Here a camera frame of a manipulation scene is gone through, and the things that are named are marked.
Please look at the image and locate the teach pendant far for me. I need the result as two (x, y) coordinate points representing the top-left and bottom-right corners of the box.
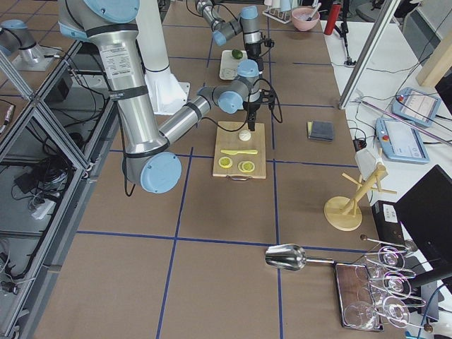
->
(392, 87), (442, 127)

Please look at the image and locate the teach pendant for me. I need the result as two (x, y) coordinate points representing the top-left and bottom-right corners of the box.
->
(392, 87), (442, 127)
(375, 118), (430, 164)

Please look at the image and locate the white steamed bun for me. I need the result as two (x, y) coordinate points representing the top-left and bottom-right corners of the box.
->
(239, 130), (251, 141)

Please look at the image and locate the white bear tray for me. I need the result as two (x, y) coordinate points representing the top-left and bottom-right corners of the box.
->
(219, 49), (248, 81)

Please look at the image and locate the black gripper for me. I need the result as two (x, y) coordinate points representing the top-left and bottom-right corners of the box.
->
(245, 37), (275, 70)
(243, 90), (275, 131)

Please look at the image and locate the light blue cup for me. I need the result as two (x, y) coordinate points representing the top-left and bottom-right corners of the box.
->
(280, 0), (292, 12)

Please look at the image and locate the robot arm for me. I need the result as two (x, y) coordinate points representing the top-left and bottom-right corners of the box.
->
(59, 1), (273, 194)
(195, 1), (274, 75)

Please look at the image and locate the lemon slice top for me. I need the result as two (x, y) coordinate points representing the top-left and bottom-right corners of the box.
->
(218, 156), (233, 169)

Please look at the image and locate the red bottle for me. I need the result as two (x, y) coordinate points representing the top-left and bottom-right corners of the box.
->
(323, 1), (341, 35)

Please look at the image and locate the wooden cutting board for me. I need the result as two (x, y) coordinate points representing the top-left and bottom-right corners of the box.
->
(212, 121), (266, 180)

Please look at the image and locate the lemon slice lower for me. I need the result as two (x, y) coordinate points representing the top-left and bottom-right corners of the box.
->
(238, 160), (256, 173)

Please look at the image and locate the wooden mug tree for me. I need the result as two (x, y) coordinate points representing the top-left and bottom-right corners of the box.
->
(323, 162), (397, 232)

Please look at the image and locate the green avocado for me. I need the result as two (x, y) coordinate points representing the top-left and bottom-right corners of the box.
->
(231, 49), (243, 60)

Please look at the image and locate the steel scoop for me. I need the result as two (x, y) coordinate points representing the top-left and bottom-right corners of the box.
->
(265, 244), (335, 271)

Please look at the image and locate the lemon slice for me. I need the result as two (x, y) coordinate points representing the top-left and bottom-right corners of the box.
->
(218, 156), (233, 169)
(238, 160), (256, 173)

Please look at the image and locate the pink bowl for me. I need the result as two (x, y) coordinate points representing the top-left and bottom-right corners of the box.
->
(291, 7), (320, 32)

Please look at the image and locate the white wire cup rack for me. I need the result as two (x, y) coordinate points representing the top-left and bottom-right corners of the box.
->
(262, 6), (291, 24)

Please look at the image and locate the aluminium frame post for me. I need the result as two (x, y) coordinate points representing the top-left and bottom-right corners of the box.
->
(338, 0), (401, 109)

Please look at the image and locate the yellow plastic knife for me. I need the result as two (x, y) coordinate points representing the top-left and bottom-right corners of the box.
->
(220, 149), (258, 155)

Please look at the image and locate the black glass rack tray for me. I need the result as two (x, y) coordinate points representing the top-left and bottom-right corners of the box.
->
(333, 262), (383, 333)

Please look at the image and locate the grey folded cloth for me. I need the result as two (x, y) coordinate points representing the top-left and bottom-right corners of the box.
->
(307, 121), (335, 141)

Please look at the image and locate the wine glass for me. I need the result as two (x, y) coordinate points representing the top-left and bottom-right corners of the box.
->
(343, 302), (379, 331)

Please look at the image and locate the black monitor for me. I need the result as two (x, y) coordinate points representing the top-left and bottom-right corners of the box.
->
(395, 165), (451, 285)

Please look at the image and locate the teach pendant near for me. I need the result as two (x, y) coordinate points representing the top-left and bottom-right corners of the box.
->
(375, 118), (430, 164)

